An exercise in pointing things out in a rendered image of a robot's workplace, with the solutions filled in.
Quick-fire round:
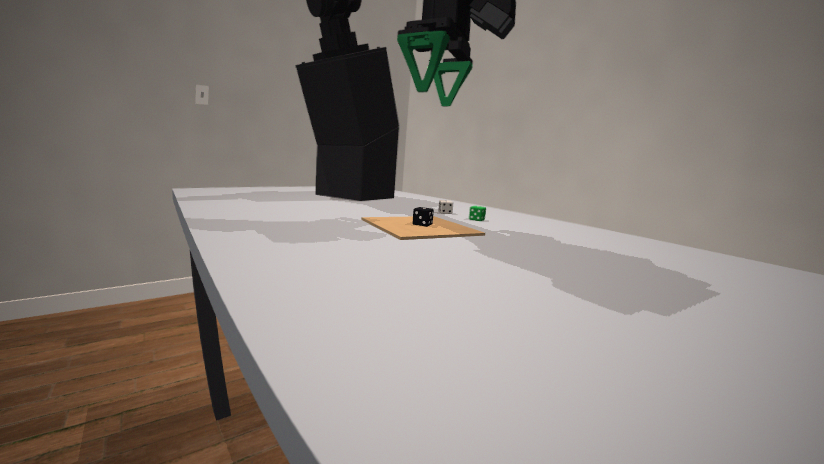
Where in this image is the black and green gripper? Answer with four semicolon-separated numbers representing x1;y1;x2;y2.
397;0;473;106

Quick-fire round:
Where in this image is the green die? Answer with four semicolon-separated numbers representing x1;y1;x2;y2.
469;206;486;221

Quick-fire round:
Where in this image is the black die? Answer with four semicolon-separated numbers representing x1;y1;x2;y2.
412;207;434;227

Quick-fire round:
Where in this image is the white die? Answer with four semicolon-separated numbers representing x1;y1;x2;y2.
438;200;453;214

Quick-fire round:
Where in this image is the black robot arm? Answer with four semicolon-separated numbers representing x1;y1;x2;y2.
306;0;516;61

